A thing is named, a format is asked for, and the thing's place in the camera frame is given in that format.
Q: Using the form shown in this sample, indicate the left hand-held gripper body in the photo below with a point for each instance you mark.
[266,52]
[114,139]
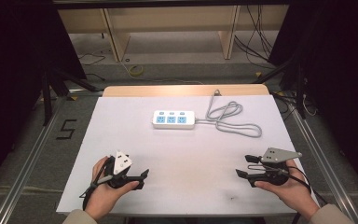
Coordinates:
[120,163]

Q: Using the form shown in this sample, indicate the person's left hand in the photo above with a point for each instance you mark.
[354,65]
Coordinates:
[101,199]

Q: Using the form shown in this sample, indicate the aluminium rail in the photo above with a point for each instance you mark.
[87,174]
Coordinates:
[28,161]
[323,161]

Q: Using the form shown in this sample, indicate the white table mat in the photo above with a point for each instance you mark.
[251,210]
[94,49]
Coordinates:
[183,161]

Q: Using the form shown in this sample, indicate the white blue power strip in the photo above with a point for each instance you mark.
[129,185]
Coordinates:
[189,119]

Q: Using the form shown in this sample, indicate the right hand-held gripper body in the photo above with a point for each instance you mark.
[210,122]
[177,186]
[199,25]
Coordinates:
[276,154]

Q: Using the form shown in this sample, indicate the yellow tape roll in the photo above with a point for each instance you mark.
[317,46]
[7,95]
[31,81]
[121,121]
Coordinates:
[135,71]

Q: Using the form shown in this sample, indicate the person's right hand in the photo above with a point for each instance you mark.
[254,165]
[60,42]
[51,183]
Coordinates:
[295,193]

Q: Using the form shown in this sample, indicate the black metal stand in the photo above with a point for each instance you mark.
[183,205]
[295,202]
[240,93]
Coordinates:
[300,93]
[47,99]

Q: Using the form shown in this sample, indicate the black curtain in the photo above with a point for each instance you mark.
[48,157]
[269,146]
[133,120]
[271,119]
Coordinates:
[345,77]
[12,77]

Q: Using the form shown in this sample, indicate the wooden shelf frame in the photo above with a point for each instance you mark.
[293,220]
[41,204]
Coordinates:
[118,37]

